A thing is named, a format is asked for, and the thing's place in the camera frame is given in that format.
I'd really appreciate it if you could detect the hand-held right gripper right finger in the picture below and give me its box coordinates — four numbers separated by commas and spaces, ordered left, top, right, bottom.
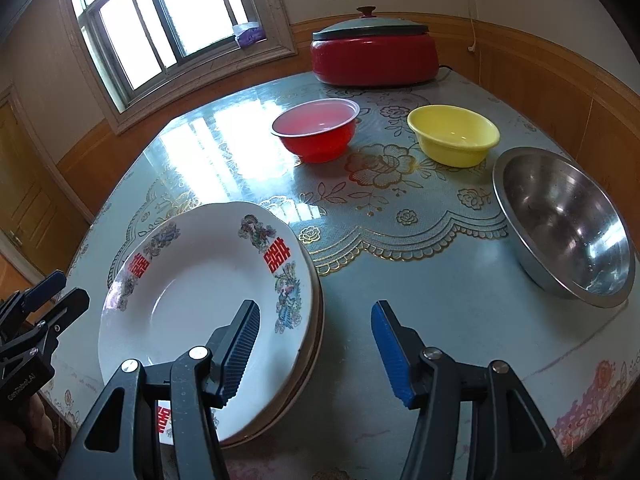
371, 300, 576, 480

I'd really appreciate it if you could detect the stainless steel bowl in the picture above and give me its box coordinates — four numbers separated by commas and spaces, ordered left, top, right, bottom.
492, 147, 636, 309

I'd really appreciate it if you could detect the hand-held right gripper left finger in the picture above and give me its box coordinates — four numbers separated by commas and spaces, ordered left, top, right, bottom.
57, 300, 261, 480

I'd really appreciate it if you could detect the grey-green pot lid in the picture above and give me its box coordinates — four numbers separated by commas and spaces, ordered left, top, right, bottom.
312, 6, 427, 42

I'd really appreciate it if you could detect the pale blue floral tablecloth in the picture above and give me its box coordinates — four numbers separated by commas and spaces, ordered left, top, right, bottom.
50, 71, 640, 480

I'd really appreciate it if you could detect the purple tissue pack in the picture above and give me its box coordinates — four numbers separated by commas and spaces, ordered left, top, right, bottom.
233, 22, 267, 48

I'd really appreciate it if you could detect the sliding glass window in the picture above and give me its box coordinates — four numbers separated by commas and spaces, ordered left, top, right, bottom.
57, 0, 296, 133

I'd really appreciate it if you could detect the yellow plastic bowl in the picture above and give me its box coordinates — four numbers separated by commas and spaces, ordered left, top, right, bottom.
407, 105, 501, 168

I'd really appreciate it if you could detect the person's left hand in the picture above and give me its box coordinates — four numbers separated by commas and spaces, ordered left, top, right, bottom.
20, 391, 56, 456

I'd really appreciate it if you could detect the red plastic bowl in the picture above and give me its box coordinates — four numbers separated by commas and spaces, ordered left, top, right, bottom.
271, 99, 361, 164

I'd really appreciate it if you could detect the wooden door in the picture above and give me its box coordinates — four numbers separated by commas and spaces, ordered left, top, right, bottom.
0, 87, 91, 286

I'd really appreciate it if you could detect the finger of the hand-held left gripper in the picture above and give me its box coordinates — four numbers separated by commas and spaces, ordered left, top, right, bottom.
17, 270, 68, 312
37, 287, 91, 346

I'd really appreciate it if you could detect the red electric cooking pot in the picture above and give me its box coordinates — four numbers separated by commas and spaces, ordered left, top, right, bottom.
310, 35, 441, 87

